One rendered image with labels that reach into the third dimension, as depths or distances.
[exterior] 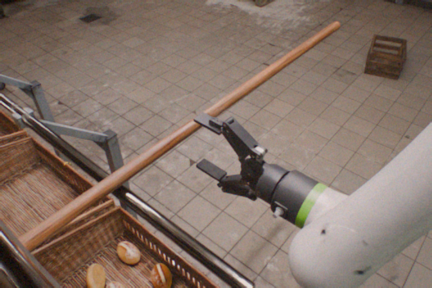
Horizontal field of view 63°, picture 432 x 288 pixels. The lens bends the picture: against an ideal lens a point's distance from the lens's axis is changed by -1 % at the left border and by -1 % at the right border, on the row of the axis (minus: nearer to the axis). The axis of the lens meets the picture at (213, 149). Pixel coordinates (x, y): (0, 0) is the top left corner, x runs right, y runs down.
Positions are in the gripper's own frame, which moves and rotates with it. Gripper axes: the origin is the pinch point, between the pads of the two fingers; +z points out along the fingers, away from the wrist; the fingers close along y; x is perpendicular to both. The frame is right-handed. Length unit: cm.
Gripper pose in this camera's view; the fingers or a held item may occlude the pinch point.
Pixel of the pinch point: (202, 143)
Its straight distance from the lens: 77.5
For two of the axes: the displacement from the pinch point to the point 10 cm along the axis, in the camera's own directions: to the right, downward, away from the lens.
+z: -7.6, -4.4, 4.8
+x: 6.5, -5.2, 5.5
